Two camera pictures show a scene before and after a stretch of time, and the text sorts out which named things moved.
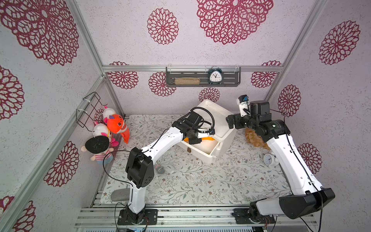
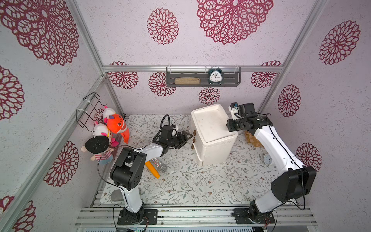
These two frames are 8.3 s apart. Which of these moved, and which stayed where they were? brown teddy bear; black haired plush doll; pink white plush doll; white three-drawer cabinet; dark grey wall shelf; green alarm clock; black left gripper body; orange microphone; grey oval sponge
Moved: orange microphone; black left gripper body; white three-drawer cabinet
Stayed: black haired plush doll; dark grey wall shelf; green alarm clock; grey oval sponge; pink white plush doll; brown teddy bear
